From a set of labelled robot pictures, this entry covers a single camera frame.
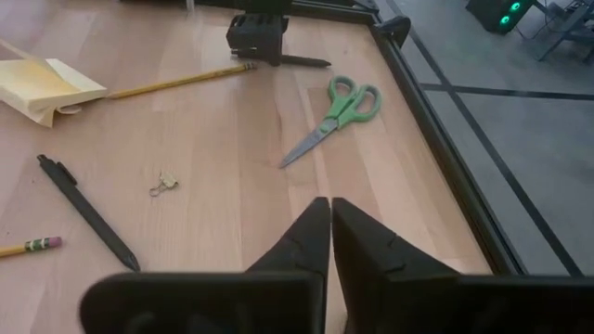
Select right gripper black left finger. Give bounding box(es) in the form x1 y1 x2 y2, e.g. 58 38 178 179
78 196 331 334

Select yellow sticky note pad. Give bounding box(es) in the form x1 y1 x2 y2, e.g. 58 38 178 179
0 39 109 129

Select computer tower with green lights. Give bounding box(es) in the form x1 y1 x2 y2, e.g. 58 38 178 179
465 0 536 36

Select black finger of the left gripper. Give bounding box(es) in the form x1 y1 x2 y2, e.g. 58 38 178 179
226 12 259 60
257 12 290 67

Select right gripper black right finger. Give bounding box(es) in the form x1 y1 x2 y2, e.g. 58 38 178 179
331 197 594 334

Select black click pen with clip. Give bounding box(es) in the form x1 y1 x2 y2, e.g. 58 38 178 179
36 153 142 273

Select yellow pencil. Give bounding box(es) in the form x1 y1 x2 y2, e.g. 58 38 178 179
106 61 259 101
0 236 64 260

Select gold binder clip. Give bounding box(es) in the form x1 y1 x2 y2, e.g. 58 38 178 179
148 170 180 198

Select black aluminium table frame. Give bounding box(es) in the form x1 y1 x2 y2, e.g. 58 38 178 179
118 0 528 277

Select slim black pen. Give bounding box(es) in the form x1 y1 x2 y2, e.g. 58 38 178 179
278 54 332 69

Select green-handled scissors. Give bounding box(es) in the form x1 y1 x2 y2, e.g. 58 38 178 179
278 75 383 170

